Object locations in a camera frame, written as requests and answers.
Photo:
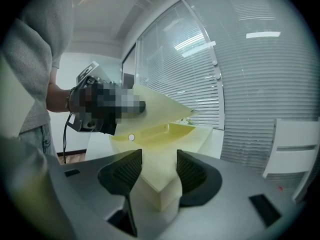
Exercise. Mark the person's light blue jeans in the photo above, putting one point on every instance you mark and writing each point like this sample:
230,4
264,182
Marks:
46,140

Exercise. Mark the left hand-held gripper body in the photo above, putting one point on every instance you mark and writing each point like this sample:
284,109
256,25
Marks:
87,119

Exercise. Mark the white window blinds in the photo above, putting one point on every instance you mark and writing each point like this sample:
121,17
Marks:
250,84

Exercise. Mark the small green plant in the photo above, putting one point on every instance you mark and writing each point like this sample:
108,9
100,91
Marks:
186,120

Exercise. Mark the white chair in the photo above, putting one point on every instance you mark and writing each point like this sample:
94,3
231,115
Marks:
292,144

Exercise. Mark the person's grey shirt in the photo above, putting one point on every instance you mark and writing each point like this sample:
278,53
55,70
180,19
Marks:
32,46

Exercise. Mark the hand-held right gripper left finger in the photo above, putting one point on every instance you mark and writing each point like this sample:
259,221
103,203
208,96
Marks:
120,176

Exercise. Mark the pale yellow box item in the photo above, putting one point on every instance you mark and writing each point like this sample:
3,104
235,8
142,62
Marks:
160,164

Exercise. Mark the person's left forearm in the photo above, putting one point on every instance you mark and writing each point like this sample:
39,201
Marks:
57,99

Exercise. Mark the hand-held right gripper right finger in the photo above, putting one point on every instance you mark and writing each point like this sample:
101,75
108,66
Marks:
197,181

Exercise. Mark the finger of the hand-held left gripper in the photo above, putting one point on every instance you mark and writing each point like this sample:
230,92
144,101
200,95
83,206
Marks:
141,107

